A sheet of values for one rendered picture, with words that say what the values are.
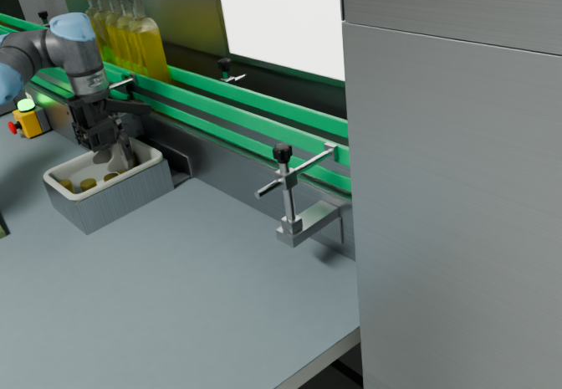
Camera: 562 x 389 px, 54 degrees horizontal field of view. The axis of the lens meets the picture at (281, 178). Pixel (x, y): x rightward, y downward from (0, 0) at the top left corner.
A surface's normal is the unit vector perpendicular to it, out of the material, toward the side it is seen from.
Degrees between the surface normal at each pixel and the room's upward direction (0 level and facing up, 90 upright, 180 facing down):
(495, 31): 90
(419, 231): 90
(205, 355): 0
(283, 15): 90
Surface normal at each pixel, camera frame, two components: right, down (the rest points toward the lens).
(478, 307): -0.72, 0.43
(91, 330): -0.11, -0.85
